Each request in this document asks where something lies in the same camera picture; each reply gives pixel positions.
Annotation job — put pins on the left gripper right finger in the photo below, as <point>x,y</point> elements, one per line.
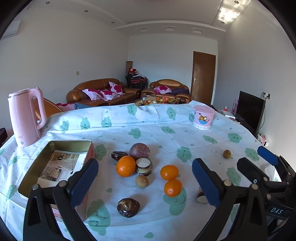
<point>250,220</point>

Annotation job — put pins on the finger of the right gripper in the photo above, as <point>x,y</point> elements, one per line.
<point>258,177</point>
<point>285,171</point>

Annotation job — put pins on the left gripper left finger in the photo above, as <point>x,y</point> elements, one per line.
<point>40,222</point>

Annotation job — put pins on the small mandarin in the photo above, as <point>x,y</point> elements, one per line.
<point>169,172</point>
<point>173,188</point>

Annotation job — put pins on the small brown longan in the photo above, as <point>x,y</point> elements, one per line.
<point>141,181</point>

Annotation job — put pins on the round layered cake piece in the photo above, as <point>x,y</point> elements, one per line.
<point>144,166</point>

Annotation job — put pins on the large orange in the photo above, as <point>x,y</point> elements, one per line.
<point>126,166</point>

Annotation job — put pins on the purple passion fruit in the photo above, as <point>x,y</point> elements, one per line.
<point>139,150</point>

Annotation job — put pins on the paper leaflet in tin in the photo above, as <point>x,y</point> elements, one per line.
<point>60,167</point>

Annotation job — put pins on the pink metal tin box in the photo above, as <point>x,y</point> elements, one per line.
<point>43,157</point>

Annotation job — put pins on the black television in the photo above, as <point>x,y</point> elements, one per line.
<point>249,111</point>

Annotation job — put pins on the cloud pattern tablecloth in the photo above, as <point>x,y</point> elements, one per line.
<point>145,188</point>

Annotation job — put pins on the pink cartoon cup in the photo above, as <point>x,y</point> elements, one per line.
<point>203,117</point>

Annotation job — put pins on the dark date behind orange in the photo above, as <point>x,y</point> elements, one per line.
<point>117,155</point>

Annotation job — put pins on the pink electric kettle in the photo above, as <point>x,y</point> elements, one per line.
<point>25,126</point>

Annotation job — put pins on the dark stool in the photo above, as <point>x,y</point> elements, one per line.
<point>3,136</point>

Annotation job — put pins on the orange chair back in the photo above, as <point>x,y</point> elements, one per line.
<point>50,108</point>

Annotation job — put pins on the brown leather armchair sofa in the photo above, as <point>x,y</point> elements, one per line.
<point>178,90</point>

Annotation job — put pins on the pink cushion on armchair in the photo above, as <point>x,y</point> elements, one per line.
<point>162,89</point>

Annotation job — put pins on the coffee table with fruit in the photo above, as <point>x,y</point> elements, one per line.
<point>148,100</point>

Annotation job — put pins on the long brown leather sofa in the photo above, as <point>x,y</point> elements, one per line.
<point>78,96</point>

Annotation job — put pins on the brown wooden door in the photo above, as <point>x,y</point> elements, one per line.
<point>203,76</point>

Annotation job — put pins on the pink white cushion left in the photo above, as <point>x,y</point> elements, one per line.
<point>93,94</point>

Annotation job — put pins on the pink white cushion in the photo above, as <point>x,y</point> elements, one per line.
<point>93,94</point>
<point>107,95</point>
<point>116,88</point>

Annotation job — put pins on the pink white cushion middle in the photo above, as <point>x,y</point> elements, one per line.
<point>107,95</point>

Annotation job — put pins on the pink white cushion right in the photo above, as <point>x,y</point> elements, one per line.
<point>116,88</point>

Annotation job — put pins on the stacked dark chairs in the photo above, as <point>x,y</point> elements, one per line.
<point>136,81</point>

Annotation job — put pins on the white air conditioner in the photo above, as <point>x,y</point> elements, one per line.
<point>11,30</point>

